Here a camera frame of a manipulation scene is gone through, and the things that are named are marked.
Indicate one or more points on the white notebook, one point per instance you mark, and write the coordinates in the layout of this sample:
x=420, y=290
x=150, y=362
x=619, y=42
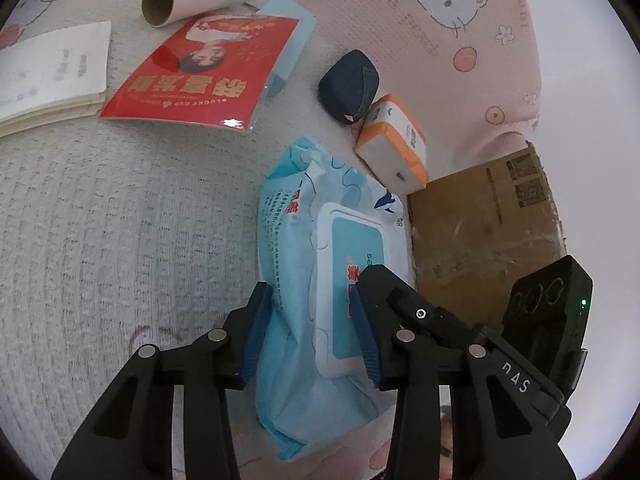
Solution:
x=50, y=75

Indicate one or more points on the light blue wet wipes pack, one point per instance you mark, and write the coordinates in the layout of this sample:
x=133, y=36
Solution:
x=295, y=260

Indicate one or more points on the dark blue denim pouch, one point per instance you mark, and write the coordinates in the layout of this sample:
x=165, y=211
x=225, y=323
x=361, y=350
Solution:
x=350, y=82

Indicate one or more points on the orange and white tissue pack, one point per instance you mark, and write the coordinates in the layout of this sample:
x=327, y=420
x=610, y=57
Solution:
x=390, y=145

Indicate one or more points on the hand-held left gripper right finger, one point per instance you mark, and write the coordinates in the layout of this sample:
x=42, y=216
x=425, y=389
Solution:
x=362, y=345

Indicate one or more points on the white knitted blanket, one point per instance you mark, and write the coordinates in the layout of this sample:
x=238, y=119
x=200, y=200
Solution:
x=125, y=220

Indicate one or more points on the light blue flat box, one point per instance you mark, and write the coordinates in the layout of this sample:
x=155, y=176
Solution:
x=295, y=30

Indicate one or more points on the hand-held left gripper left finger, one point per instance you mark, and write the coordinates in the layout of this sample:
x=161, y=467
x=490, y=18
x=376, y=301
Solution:
x=256, y=330

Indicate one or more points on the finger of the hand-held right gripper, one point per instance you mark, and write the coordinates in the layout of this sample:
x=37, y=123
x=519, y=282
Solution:
x=430, y=317

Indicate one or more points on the pink cartoon printed blanket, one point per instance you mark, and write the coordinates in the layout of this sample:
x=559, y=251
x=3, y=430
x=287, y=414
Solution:
x=400, y=35

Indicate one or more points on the red printed card in sleeve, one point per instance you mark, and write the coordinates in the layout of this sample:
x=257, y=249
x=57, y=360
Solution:
x=200, y=75

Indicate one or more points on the brown cardboard box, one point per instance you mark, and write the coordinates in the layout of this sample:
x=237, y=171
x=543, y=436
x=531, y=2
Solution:
x=475, y=235

